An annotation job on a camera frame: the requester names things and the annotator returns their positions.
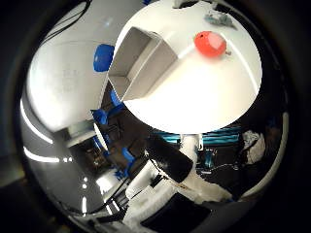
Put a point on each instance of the orange round plush toy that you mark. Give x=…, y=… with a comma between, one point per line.
x=210, y=43

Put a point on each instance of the small teal plush toy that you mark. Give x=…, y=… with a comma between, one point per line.
x=219, y=19

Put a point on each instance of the grey open container box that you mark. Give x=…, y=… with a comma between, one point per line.
x=142, y=64

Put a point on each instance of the blue chair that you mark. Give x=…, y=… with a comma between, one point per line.
x=103, y=57
x=100, y=116
x=128, y=155
x=115, y=98

